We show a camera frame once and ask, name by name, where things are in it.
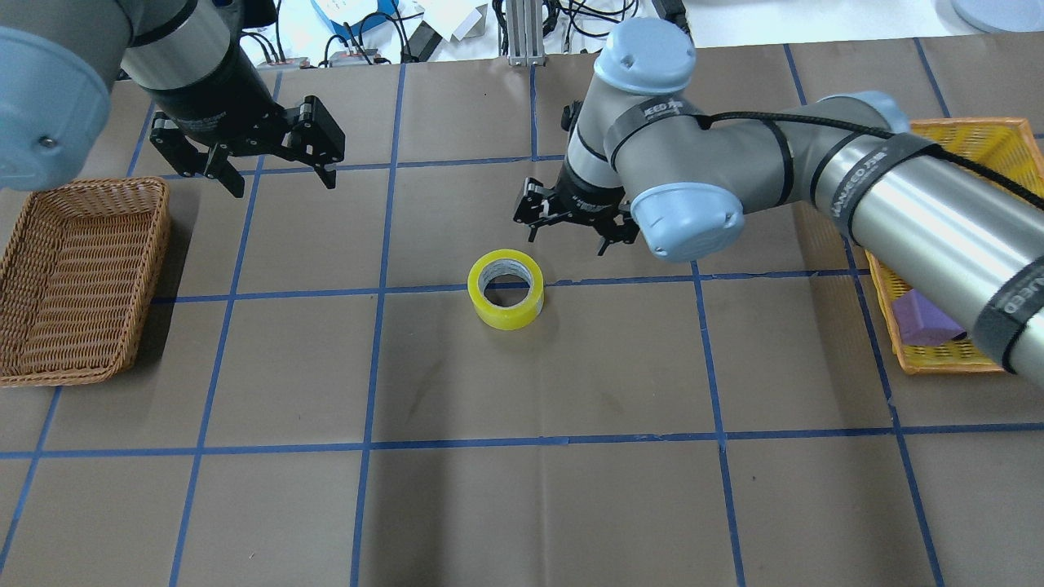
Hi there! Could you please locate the yellow tape roll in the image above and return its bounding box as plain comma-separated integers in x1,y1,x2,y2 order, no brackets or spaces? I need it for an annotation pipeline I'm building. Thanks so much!
467,249,545,331

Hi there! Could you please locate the yellow plastic basket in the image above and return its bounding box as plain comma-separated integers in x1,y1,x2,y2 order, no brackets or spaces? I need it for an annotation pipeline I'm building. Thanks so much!
856,162,1042,382

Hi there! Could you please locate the black power adapter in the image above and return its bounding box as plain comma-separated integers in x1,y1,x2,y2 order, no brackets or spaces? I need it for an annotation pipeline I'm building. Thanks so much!
650,0,692,38

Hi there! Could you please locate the brown wicker basket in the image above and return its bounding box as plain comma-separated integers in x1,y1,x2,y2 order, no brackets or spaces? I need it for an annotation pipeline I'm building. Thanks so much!
1,177,171,388

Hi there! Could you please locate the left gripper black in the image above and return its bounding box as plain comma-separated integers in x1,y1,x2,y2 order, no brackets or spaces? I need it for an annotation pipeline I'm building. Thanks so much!
149,41,346,198

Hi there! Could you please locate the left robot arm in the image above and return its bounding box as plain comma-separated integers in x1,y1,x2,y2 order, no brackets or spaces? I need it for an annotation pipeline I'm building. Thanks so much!
1,1,346,197

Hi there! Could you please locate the blue cardboard box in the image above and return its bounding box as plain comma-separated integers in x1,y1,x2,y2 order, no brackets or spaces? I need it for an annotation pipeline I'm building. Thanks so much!
310,1,424,38

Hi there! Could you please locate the purple foam block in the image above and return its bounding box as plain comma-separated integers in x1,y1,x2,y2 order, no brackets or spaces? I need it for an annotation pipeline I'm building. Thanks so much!
889,289,968,346

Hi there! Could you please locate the aluminium frame post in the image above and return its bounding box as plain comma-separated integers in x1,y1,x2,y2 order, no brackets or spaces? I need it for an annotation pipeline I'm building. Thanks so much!
503,0,546,67

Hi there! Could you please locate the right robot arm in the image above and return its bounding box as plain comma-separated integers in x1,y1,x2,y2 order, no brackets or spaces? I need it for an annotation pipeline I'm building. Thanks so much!
514,18,1043,384

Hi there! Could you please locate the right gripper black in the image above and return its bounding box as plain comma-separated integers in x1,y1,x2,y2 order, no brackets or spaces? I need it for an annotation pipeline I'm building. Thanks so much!
512,175,640,257

